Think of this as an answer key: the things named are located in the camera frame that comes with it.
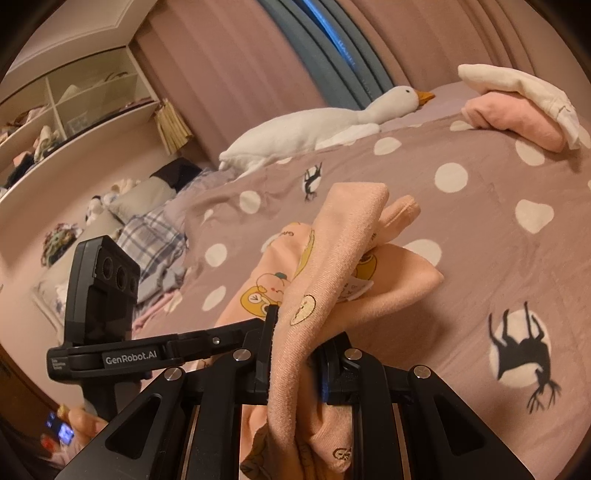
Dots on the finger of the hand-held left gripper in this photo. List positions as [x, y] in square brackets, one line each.
[217, 341]

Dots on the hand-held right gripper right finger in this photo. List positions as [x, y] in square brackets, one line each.
[337, 369]

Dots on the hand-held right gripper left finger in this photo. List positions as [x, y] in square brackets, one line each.
[270, 360]

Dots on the pink cartoon print pants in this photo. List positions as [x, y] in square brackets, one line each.
[341, 230]

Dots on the shelf clothes pile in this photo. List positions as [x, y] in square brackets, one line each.
[23, 161]

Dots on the person's left hand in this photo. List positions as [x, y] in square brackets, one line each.
[87, 424]

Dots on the crumpled pink cloth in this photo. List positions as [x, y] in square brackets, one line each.
[154, 309]

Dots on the grey cloth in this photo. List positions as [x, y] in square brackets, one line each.
[161, 279]

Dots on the plaid cloth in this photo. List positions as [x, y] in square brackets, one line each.
[147, 240]

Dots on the small plush toys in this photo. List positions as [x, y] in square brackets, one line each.
[108, 198]

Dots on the beige pillow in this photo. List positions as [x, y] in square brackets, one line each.
[138, 198]

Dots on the small lit device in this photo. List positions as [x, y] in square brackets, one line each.
[60, 427]

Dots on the dark cloth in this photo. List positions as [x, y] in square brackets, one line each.
[178, 173]

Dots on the white shelf unit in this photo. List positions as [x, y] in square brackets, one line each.
[92, 124]

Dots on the tan straw bundle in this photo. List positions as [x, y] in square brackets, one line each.
[173, 127]

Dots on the mauve polka dot duvet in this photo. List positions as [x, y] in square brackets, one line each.
[461, 230]

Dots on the white goose plush toy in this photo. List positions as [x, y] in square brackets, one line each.
[300, 129]

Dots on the pink curtain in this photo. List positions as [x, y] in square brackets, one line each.
[438, 37]
[221, 69]

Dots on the folded pink garment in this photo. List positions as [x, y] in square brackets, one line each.
[508, 115]

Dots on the blue curtain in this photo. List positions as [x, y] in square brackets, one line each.
[318, 50]

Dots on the folded white garment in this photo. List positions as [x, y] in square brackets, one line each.
[508, 78]

